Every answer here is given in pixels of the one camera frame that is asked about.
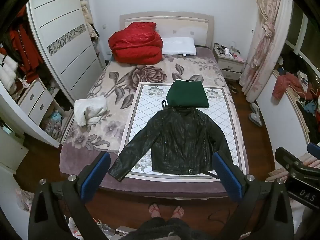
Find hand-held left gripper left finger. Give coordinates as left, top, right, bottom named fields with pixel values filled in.
left=28, top=151, right=112, bottom=240

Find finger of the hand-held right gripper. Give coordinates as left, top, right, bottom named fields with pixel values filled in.
left=275, top=147, right=320, bottom=178
left=308, top=142, right=320, bottom=160

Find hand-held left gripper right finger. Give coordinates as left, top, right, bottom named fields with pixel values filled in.
left=211, top=151, right=295, bottom=240

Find black leather jacket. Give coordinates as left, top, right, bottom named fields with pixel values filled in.
left=107, top=106, right=234, bottom=183

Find pile of mixed clothes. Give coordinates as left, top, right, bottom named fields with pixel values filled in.
left=297, top=87, right=320, bottom=140

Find red hanging clothes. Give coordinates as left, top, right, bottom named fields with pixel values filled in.
left=9, top=21, right=43, bottom=83

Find person's right foot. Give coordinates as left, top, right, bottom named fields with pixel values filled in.
left=171, top=206, right=185, bottom=219

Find person's foot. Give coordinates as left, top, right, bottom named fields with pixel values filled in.
left=171, top=206, right=185, bottom=219
left=148, top=203, right=162, bottom=219

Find person's left foot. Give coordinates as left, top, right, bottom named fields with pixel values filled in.
left=148, top=203, right=162, bottom=219

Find white fluffy blanket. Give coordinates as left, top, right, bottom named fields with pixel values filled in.
left=74, top=96, right=108, bottom=127

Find pink red jacket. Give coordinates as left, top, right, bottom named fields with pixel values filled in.
left=272, top=72, right=304, bottom=100

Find person's dark trousers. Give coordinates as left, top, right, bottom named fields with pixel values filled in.
left=125, top=216, right=213, bottom=240

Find white quilted mat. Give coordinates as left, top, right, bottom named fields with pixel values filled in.
left=117, top=82, right=247, bottom=180

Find green folded garment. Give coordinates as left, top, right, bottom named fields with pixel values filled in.
left=161, top=79, right=210, bottom=109

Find white drawer unit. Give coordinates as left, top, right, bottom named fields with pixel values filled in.
left=17, top=79, right=54, bottom=125

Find floral bed blanket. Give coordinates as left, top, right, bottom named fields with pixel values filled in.
left=60, top=54, right=249, bottom=200

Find white nightstand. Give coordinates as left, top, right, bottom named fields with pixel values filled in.
left=212, top=46, right=245, bottom=82

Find clutter on nightstand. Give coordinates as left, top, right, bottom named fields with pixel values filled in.
left=214, top=44, right=244, bottom=61

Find pink floral curtain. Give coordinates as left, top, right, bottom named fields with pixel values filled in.
left=239, top=0, right=288, bottom=103

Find white fluffy garment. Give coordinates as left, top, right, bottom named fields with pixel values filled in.
left=0, top=52, right=19, bottom=90

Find red duvet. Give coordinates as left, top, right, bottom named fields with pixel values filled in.
left=108, top=22, right=164, bottom=65

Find white pillow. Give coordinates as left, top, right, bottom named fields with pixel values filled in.
left=161, top=37, right=197, bottom=56

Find bed with beige headboard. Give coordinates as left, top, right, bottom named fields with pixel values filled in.
left=59, top=11, right=250, bottom=202

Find beige hanging garments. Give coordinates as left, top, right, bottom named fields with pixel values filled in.
left=80, top=0, right=98, bottom=40

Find white wardrobe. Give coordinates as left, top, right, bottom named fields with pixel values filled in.
left=0, top=0, right=107, bottom=148

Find black floor cable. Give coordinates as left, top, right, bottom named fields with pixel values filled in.
left=207, top=210, right=231, bottom=222

